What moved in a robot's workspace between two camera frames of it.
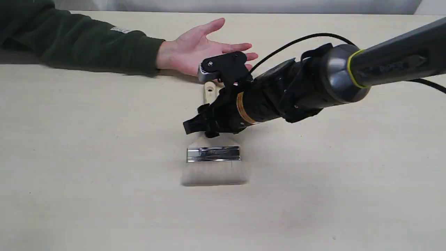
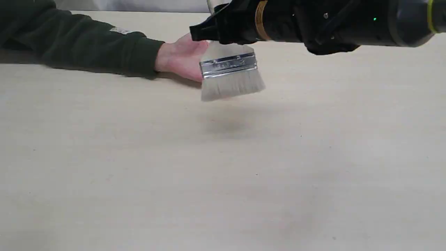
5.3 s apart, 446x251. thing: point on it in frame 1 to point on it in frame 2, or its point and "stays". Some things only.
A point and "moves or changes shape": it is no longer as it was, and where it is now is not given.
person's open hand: x=184 y=54 stays
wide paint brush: x=214 y=161 moves or changes shape
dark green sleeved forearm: x=38 y=27 stays
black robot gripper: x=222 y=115 to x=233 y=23
